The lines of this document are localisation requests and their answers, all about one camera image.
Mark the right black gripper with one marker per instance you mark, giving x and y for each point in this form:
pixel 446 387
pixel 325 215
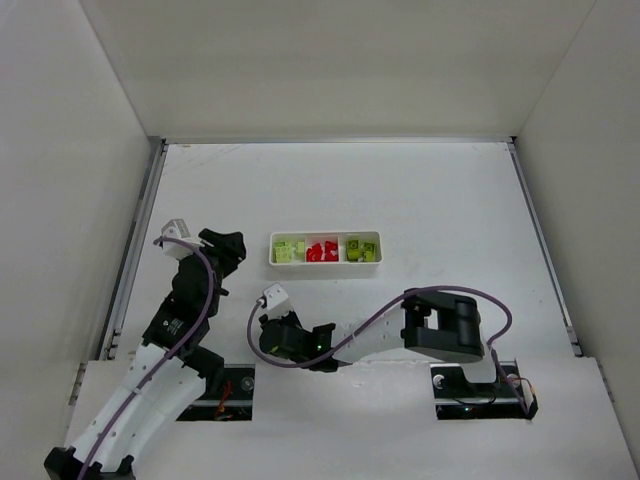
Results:
pixel 273 337

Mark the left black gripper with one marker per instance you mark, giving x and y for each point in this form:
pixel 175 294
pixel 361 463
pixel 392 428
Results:
pixel 220 246

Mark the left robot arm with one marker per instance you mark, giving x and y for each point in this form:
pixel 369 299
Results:
pixel 170 368

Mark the red arch lego piece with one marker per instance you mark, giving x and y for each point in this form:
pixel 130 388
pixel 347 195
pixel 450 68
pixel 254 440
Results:
pixel 315 253

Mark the white divided sorting tray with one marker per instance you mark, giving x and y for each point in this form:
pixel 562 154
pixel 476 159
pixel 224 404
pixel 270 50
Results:
pixel 341 269

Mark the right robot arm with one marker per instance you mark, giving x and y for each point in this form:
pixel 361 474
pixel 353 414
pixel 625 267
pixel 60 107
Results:
pixel 438 325

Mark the red lego slope piece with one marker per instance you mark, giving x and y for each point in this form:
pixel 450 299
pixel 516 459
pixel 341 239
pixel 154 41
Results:
pixel 331 252

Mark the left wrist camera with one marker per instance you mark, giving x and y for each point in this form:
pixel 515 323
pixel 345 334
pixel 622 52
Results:
pixel 176 240

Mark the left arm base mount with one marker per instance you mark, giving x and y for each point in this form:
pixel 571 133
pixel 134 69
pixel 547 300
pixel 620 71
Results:
pixel 228 394

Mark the dark green duplo brick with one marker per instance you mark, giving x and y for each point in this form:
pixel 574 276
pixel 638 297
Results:
pixel 353 250

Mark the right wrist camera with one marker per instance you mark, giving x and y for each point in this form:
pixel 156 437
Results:
pixel 275 302

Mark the light green duplo brick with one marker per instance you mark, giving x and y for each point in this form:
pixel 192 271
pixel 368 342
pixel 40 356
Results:
pixel 282 252

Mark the pale green duplo brick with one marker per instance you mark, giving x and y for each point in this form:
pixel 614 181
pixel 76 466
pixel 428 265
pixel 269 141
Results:
pixel 300 251

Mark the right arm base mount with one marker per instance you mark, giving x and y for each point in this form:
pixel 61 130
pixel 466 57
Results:
pixel 455 398

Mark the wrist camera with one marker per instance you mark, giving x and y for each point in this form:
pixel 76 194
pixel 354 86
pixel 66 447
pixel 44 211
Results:
pixel 275 302
pixel 176 240

